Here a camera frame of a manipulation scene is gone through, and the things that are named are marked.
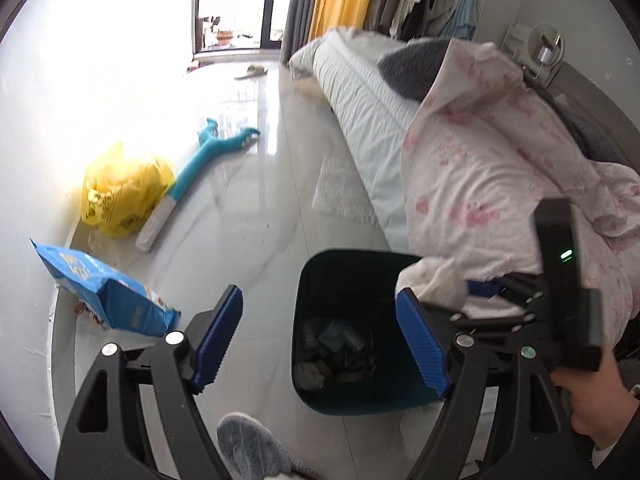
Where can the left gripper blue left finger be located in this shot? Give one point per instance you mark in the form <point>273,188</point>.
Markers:
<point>211,335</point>

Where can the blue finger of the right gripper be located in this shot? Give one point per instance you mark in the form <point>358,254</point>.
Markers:
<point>482,289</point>

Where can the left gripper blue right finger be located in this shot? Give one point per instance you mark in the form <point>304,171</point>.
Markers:
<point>416,326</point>

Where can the white sock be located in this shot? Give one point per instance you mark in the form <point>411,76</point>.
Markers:
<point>436,281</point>

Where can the dark green trash bin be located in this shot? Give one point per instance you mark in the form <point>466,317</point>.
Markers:
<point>349,356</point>

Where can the person's right hand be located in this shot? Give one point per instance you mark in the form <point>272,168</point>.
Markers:
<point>602,407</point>

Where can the grey fuzzy slipper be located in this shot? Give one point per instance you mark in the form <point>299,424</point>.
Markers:
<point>255,453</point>

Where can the blue snack bag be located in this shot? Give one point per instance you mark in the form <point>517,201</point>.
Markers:
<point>118,301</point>

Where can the pink patterned white duvet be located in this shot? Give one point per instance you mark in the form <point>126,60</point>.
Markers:
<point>479,156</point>

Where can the bubble wrap sheet on floor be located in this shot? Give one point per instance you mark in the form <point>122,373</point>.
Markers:
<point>340,193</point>

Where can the yellow plastic bag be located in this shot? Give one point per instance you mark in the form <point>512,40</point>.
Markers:
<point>119,191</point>

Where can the grey upholstered headboard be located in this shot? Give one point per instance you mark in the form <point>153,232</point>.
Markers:
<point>604,131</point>

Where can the white vanity shelf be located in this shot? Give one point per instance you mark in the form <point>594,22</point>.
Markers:
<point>515,43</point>

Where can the round white vanity mirror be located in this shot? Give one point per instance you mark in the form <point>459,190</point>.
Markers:
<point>545,45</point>

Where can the slipper by window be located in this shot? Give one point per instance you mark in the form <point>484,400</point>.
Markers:
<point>252,71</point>

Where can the hanging clothes on rack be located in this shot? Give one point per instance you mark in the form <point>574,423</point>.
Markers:
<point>405,20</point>

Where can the grey curtain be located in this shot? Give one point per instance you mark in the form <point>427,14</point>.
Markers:
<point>297,28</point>

